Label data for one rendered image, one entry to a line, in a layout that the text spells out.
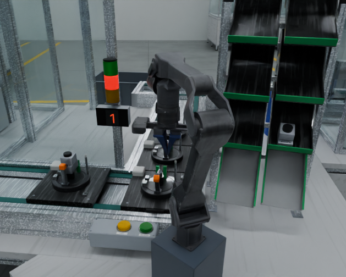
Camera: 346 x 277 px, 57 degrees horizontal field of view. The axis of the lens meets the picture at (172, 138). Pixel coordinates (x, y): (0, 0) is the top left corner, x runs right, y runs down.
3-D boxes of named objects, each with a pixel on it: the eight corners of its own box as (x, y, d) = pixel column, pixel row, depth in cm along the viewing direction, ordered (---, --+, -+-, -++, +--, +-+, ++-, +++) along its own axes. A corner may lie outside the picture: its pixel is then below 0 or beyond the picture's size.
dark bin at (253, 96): (268, 103, 91) (272, 83, 85) (223, 99, 94) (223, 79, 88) (273, 46, 108) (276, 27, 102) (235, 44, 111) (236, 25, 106)
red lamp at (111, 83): (116, 90, 113) (116, 76, 111) (103, 89, 113) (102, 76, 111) (120, 86, 118) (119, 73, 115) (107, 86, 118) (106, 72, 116)
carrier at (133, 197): (190, 215, 107) (191, 184, 101) (120, 210, 109) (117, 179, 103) (193, 177, 128) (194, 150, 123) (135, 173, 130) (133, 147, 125)
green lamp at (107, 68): (116, 76, 111) (115, 62, 109) (102, 76, 111) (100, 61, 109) (119, 72, 115) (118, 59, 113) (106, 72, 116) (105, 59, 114)
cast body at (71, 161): (72, 174, 115) (69, 157, 112) (60, 173, 116) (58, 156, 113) (80, 162, 123) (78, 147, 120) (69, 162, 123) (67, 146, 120)
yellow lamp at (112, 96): (117, 103, 115) (116, 90, 113) (104, 103, 116) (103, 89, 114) (121, 99, 120) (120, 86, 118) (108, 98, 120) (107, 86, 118)
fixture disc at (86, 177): (82, 193, 114) (82, 189, 113) (45, 191, 115) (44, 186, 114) (95, 173, 126) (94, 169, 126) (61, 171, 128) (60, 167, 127)
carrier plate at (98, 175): (92, 208, 110) (92, 203, 109) (26, 203, 112) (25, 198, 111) (111, 171, 131) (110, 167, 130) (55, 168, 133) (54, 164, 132)
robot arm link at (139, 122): (203, 107, 79) (204, 99, 84) (130, 104, 80) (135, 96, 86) (202, 137, 82) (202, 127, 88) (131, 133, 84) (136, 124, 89)
